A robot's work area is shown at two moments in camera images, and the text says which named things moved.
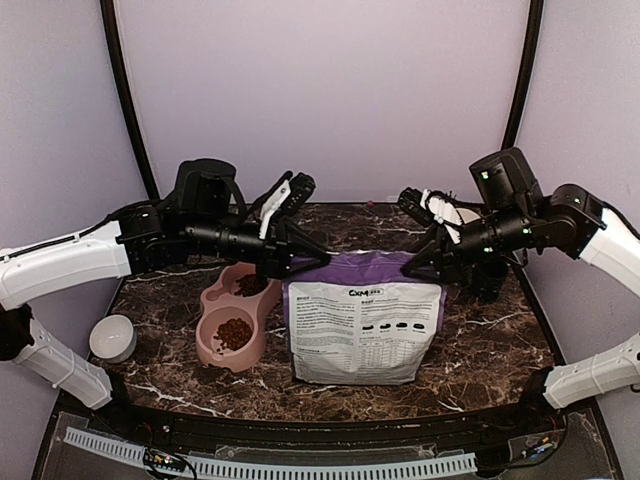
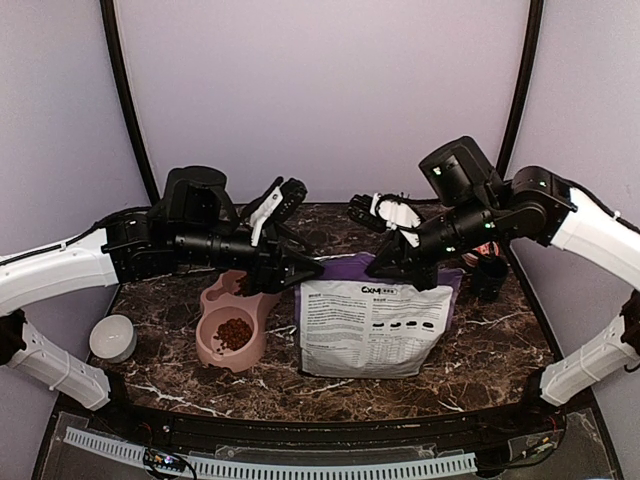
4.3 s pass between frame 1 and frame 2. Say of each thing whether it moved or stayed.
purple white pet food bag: moved
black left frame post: stayed
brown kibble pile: stayed
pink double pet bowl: stayed
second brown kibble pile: stayed
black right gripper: moved
